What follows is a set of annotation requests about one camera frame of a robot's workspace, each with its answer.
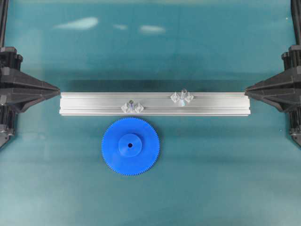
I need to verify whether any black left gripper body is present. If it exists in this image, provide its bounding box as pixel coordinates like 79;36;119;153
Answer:
0;46;24;151

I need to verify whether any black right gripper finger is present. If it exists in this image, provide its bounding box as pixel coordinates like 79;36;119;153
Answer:
245;91;301;113
246;69;301;93

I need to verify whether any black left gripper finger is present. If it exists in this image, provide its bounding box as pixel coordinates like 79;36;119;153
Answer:
0;90;60;113
0;69;60;93

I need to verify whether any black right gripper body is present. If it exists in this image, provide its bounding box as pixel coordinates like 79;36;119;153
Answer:
281;46;301;143

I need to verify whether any large blue plastic gear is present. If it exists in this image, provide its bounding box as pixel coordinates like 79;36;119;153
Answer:
101;117;160;176

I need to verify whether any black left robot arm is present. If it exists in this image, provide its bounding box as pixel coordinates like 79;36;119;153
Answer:
0;0;60;148

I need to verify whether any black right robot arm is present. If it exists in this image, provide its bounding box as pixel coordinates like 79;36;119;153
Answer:
245;0;301;145

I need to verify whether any tall steel shaft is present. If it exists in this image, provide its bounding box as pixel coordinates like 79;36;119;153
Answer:
180;89;187;106

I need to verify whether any short steel shaft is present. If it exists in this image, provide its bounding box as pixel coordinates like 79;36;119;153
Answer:
128;100;135;112

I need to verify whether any aluminium extrusion rail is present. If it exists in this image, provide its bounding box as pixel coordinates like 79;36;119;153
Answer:
59;92;251;116

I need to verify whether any clear bracket of short shaft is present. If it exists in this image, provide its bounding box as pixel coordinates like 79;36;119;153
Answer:
121;102;144;113

